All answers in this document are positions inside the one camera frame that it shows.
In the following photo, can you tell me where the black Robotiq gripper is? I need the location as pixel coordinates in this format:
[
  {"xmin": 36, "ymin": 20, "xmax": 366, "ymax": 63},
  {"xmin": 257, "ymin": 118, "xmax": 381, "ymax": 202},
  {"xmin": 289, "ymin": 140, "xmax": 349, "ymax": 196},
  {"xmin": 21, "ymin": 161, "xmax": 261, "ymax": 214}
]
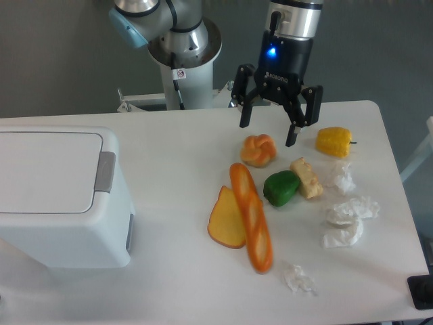
[{"xmin": 231, "ymin": 30, "xmax": 323, "ymax": 147}]

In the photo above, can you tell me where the white push-lid trash can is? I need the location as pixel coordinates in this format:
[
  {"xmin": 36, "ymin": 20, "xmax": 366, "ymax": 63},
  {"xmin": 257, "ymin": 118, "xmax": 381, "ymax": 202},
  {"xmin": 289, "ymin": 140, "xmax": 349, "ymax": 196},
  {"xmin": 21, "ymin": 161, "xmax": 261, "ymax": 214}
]
[{"xmin": 1, "ymin": 125, "xmax": 135, "ymax": 268}]

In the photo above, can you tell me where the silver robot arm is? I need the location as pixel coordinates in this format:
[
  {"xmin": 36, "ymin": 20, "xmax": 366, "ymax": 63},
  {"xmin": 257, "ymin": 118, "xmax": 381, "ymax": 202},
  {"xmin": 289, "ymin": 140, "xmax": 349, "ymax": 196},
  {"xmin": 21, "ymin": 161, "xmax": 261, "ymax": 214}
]
[{"xmin": 109, "ymin": 1, "xmax": 323, "ymax": 146}]

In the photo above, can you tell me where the round knotted bread roll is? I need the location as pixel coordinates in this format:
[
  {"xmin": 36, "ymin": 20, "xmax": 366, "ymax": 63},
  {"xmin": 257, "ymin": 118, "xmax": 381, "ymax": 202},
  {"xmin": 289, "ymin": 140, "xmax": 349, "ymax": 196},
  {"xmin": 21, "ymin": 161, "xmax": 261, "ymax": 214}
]
[{"xmin": 240, "ymin": 134, "xmax": 277, "ymax": 168}]

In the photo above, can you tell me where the yellow bell pepper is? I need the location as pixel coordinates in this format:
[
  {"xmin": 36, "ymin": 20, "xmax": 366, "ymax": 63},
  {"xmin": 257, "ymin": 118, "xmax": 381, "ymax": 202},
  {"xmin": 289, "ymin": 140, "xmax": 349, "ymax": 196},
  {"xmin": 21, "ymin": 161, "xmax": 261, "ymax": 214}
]
[{"xmin": 315, "ymin": 127, "xmax": 357, "ymax": 158}]

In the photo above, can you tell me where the green bell pepper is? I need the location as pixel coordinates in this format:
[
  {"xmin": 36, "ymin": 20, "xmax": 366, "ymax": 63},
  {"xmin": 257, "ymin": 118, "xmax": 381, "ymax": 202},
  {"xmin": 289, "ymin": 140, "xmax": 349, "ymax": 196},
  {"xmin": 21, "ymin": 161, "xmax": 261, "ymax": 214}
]
[{"xmin": 263, "ymin": 170, "xmax": 300, "ymax": 207}]

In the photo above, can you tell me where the beige pastry bar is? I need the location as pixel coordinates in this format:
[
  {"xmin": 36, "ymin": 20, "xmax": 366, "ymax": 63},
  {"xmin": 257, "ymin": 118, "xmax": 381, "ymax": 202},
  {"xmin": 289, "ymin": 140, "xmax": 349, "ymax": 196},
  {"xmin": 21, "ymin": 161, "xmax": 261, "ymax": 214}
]
[{"xmin": 290, "ymin": 157, "xmax": 323, "ymax": 199}]

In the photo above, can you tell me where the crumpled white tissue upper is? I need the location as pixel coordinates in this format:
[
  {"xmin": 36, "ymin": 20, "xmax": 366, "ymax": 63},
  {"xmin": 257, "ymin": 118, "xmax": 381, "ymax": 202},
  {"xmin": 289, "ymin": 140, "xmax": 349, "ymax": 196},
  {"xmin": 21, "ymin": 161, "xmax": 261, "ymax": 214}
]
[{"xmin": 324, "ymin": 162, "xmax": 356, "ymax": 196}]

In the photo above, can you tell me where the yellow bread slice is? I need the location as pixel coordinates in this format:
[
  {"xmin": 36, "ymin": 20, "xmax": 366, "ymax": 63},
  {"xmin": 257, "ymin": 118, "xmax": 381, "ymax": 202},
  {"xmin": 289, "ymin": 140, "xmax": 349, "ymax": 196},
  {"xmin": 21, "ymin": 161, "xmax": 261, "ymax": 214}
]
[{"xmin": 207, "ymin": 186, "xmax": 246, "ymax": 249}]

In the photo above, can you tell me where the crumpled white tissue middle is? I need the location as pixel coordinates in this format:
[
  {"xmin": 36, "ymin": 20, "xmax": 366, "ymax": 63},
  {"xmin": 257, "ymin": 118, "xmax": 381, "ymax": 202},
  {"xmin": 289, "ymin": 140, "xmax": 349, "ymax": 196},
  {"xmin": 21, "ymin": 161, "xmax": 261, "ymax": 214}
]
[{"xmin": 325, "ymin": 196, "xmax": 380, "ymax": 227}]

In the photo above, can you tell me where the crumpled white tissue lower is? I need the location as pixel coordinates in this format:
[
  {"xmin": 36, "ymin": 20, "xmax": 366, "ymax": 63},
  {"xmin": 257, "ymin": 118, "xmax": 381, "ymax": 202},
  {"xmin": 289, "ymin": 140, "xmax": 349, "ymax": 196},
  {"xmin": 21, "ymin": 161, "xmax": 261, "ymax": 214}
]
[{"xmin": 321, "ymin": 219, "xmax": 364, "ymax": 248}]

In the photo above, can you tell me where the orange baguette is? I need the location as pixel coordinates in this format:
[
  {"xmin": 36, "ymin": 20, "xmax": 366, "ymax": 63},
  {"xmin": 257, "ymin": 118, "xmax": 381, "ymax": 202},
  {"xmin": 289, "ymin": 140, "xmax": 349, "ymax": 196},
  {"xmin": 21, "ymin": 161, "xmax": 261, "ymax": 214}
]
[{"xmin": 229, "ymin": 162, "xmax": 273, "ymax": 274}]

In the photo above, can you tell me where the small crumpled white tissue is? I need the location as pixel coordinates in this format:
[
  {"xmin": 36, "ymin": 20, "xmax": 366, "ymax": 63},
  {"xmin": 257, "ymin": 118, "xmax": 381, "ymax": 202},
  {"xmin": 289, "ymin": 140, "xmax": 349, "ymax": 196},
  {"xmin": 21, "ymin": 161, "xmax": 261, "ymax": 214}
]
[{"xmin": 283, "ymin": 264, "xmax": 317, "ymax": 295}]

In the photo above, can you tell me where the black device at edge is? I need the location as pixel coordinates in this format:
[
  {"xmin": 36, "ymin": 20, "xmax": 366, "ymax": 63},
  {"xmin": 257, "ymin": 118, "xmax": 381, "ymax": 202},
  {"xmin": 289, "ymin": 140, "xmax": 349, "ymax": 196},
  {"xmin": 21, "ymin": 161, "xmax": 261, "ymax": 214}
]
[{"xmin": 407, "ymin": 274, "xmax": 432, "ymax": 310}]

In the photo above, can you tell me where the white metal base frame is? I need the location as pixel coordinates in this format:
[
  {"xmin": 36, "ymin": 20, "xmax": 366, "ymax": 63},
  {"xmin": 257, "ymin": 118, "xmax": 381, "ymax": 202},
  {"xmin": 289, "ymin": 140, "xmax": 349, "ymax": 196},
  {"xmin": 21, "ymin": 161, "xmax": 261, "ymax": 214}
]
[{"xmin": 117, "ymin": 81, "xmax": 236, "ymax": 113}]

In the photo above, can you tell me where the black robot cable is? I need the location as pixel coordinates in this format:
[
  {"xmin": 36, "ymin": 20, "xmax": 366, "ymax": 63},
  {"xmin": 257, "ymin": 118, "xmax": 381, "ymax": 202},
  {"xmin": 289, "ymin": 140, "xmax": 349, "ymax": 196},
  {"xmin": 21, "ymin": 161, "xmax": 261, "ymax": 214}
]
[{"xmin": 170, "ymin": 52, "xmax": 186, "ymax": 110}]

